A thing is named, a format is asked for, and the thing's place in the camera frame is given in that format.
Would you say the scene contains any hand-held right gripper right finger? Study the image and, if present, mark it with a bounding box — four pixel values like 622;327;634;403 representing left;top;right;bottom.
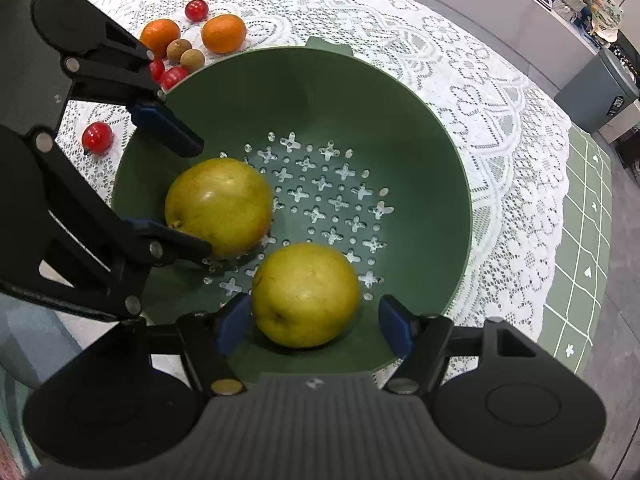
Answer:
378;296;540;395

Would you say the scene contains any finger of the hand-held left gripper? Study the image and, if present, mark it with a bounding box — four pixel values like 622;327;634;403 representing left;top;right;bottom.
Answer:
0;132;213;322
62;9;205;157

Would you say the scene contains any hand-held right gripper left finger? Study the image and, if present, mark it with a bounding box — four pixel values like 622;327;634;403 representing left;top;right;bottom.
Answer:
120;292;253;397

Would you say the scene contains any yellow pear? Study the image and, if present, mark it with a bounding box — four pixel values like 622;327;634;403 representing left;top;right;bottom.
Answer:
250;242;362;350
164;157;274;260

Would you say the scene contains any orange mandarin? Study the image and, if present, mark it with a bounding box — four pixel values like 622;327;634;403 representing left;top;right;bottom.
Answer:
140;18;182;59
201;13;247;55

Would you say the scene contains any green colander bowl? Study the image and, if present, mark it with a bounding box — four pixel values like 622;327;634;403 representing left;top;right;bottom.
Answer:
111;36;473;377

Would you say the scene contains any green checked cloth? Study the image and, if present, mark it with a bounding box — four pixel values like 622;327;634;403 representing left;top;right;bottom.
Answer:
542;125;614;376

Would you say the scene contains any white lace tablecloth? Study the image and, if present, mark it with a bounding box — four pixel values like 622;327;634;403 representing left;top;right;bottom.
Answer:
52;0;573;377

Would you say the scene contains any grey trash bin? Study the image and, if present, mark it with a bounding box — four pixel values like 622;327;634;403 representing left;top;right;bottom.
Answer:
554;47;640;134

